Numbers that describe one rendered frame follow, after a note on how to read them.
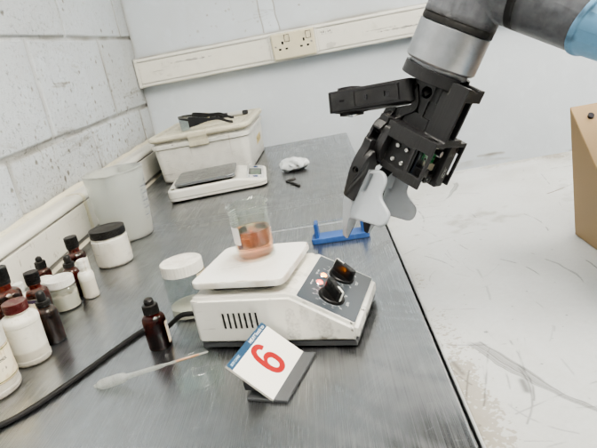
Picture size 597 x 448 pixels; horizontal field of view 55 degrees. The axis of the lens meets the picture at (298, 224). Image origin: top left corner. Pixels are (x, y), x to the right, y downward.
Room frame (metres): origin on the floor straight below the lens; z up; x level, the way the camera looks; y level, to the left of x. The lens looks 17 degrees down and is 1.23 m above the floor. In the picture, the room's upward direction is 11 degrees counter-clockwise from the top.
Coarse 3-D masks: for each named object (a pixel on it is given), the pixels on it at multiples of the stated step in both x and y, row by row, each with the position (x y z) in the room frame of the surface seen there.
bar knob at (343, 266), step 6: (336, 264) 0.67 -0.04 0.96; (342, 264) 0.67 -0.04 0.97; (330, 270) 0.67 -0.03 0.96; (336, 270) 0.67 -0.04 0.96; (342, 270) 0.67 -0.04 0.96; (348, 270) 0.66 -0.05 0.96; (354, 270) 0.66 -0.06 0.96; (336, 276) 0.66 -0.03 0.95; (342, 276) 0.67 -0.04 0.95; (348, 276) 0.66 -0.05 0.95; (342, 282) 0.66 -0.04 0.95; (348, 282) 0.66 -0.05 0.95
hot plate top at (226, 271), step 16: (224, 256) 0.72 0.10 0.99; (272, 256) 0.68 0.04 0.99; (288, 256) 0.67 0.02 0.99; (208, 272) 0.67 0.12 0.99; (224, 272) 0.66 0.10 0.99; (240, 272) 0.65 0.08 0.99; (256, 272) 0.64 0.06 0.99; (272, 272) 0.63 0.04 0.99; (288, 272) 0.62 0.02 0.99; (208, 288) 0.64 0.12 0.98; (224, 288) 0.63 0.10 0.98
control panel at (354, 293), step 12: (324, 264) 0.69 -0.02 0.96; (312, 276) 0.65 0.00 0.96; (360, 276) 0.69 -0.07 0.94; (300, 288) 0.62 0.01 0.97; (312, 288) 0.63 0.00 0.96; (348, 288) 0.65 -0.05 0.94; (360, 288) 0.66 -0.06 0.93; (312, 300) 0.60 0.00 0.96; (348, 300) 0.62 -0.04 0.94; (360, 300) 0.63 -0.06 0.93; (336, 312) 0.59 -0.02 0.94; (348, 312) 0.60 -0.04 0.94
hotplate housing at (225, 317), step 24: (312, 264) 0.68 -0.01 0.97; (240, 288) 0.64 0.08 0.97; (264, 288) 0.63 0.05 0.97; (288, 288) 0.62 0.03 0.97; (216, 312) 0.63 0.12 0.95; (240, 312) 0.62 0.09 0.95; (264, 312) 0.61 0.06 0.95; (288, 312) 0.60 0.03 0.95; (312, 312) 0.59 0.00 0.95; (360, 312) 0.61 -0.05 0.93; (216, 336) 0.63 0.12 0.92; (240, 336) 0.62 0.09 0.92; (288, 336) 0.60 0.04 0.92; (312, 336) 0.59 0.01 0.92; (336, 336) 0.58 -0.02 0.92; (360, 336) 0.59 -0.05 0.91
